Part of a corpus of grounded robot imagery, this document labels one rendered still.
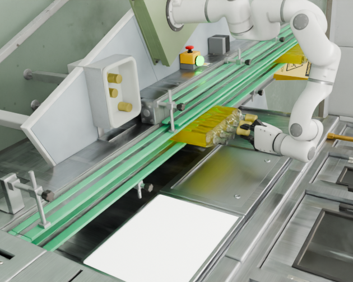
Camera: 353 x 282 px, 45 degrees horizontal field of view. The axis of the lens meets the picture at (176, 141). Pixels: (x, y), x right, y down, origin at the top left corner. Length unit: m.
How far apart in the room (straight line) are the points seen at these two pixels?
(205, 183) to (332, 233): 0.47
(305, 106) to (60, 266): 0.97
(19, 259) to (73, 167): 0.65
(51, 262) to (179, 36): 1.25
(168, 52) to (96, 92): 0.40
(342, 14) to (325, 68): 5.99
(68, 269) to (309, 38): 1.03
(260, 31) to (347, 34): 5.91
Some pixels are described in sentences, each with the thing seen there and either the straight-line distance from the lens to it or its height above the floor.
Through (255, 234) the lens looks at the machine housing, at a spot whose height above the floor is 1.38.
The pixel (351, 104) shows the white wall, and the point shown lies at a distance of 7.83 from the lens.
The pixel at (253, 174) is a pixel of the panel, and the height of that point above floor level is 1.24.
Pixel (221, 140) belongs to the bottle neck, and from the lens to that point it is 1.61.
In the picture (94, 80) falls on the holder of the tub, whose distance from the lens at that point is 1.49.
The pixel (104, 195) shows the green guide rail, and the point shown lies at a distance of 1.43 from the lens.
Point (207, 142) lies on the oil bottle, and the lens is 1.62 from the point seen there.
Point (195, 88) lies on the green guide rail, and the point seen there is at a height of 0.93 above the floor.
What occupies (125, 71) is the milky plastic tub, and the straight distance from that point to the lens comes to 1.60.
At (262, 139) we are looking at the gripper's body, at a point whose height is 1.26.
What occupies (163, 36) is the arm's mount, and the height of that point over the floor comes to 0.82.
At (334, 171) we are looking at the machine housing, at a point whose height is 1.49.
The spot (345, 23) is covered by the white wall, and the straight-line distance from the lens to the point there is 7.49.
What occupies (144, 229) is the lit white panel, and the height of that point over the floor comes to 1.07.
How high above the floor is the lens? 1.79
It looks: 30 degrees down
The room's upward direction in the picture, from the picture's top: 102 degrees clockwise
